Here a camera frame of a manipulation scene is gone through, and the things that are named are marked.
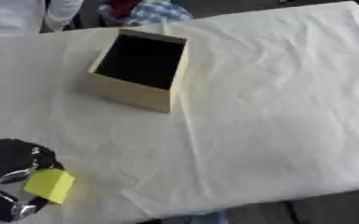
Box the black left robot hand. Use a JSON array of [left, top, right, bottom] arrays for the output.
[[0, 138, 67, 223]]

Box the yellow cube block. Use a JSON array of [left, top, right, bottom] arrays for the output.
[[21, 168, 77, 205]]

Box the tan cardboard box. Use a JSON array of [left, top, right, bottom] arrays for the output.
[[86, 28, 191, 114]]

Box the person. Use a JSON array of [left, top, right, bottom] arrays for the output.
[[0, 0, 87, 39]]

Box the pile of colourful items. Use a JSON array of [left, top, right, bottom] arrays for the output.
[[96, 0, 195, 27]]

